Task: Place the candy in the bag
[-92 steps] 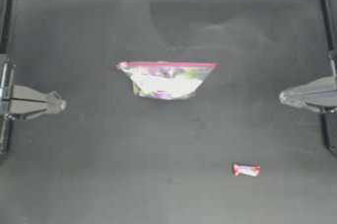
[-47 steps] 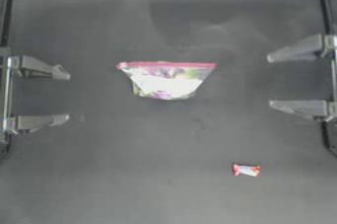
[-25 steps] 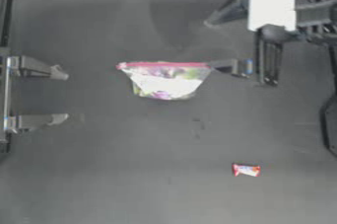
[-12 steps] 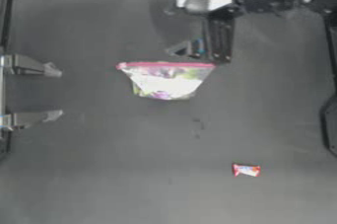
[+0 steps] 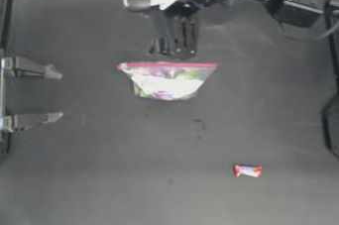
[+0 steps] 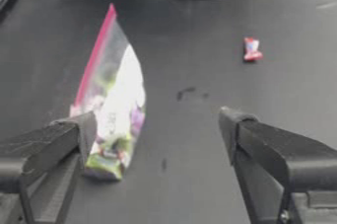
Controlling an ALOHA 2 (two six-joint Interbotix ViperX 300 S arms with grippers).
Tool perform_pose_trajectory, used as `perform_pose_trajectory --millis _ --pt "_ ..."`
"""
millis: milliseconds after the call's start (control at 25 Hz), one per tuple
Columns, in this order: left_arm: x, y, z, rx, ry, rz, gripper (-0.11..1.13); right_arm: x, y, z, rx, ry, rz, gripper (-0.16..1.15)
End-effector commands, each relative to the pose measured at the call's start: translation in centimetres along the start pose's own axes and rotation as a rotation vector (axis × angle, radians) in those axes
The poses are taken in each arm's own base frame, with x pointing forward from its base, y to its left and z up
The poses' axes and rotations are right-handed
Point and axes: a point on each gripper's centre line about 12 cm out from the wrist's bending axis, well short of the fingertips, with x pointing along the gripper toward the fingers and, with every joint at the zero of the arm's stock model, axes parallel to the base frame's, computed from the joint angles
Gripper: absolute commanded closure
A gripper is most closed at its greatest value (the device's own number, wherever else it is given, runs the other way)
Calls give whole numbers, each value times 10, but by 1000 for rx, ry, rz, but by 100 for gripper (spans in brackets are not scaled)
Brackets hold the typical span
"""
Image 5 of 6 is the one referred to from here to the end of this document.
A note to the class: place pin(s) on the clear bag with pink zip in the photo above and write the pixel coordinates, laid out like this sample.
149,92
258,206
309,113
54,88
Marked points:
167,83

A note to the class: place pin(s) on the red candy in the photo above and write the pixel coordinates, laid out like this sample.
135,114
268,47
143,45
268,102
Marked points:
248,170

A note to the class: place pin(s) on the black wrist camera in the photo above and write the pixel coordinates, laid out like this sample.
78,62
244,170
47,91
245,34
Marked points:
139,2

